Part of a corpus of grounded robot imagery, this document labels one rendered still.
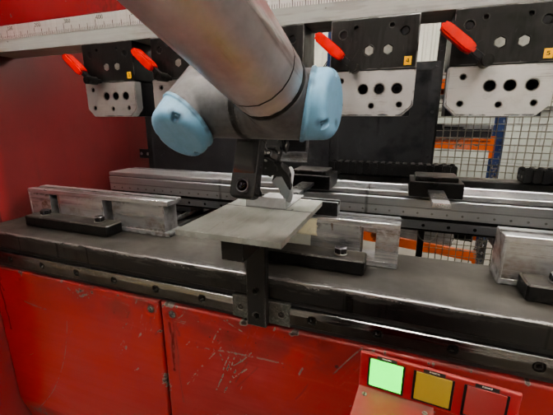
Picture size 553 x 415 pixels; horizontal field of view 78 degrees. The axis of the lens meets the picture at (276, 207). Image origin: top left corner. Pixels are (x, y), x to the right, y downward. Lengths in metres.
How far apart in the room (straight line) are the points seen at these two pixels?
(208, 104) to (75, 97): 1.06
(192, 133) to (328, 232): 0.42
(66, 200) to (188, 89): 0.77
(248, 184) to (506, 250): 0.48
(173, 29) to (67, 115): 1.18
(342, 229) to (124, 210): 0.58
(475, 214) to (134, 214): 0.87
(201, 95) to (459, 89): 0.43
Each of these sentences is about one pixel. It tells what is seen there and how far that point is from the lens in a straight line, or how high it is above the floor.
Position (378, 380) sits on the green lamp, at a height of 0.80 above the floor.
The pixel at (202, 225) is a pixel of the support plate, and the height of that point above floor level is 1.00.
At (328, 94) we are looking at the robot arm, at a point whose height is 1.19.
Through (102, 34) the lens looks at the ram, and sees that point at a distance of 0.97.
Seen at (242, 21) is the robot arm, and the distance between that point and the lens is 0.26.
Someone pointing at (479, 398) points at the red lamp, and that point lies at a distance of 0.57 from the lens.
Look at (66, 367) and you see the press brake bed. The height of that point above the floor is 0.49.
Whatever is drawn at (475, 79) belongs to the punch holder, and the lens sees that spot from 0.67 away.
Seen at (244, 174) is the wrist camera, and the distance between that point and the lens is 0.57.
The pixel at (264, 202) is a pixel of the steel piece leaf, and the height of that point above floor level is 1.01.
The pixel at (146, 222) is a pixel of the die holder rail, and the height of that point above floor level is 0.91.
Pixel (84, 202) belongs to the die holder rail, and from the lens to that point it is 1.09.
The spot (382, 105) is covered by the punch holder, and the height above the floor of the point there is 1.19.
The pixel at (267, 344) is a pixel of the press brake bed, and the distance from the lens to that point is 0.75.
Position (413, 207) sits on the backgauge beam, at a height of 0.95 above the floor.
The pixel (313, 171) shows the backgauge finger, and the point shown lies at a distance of 0.93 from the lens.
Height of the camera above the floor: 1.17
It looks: 15 degrees down
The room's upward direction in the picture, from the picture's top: straight up
